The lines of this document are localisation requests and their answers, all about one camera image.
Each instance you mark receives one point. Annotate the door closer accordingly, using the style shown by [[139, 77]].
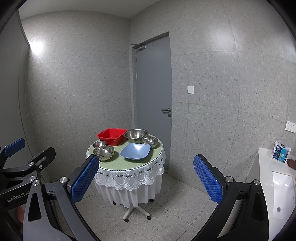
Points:
[[138, 47]]

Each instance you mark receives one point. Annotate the white sink counter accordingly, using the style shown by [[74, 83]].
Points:
[[278, 184]]

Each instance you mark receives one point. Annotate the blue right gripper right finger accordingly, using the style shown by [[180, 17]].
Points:
[[223, 190]]

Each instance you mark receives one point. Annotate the grey door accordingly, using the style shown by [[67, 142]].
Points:
[[153, 89]]

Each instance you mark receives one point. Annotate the white swivel table base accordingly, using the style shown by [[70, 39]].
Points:
[[135, 209]]

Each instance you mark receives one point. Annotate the white wall socket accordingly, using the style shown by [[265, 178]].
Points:
[[290, 127]]

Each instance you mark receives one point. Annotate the blue square plate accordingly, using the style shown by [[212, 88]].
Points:
[[134, 151]]

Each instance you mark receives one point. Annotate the brown object on counter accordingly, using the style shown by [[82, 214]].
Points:
[[291, 163]]

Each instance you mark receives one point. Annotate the blue white tissue pack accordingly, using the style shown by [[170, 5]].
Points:
[[280, 152]]

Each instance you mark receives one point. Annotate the green round table mat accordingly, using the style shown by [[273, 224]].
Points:
[[117, 162]]

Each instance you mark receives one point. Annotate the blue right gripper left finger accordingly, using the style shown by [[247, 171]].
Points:
[[72, 190]]

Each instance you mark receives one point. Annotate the white lace tablecloth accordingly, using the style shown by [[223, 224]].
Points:
[[132, 185]]

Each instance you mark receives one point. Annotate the white light switch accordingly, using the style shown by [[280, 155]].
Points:
[[190, 89]]

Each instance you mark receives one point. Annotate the medium steel bowl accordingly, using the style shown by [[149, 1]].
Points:
[[104, 152]]

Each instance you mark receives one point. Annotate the red plastic basin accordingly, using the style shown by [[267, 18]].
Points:
[[112, 136]]

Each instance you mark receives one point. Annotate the person's left hand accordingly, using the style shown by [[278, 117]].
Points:
[[20, 214]]

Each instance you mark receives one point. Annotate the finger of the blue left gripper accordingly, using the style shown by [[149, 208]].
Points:
[[44, 154], [14, 147]]

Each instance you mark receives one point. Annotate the small steel bowl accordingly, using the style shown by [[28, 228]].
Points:
[[97, 144], [150, 140]]

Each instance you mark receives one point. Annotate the metal door handle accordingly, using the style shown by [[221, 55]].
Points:
[[167, 111]]

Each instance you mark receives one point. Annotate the large steel bowl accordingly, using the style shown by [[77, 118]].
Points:
[[135, 135]]

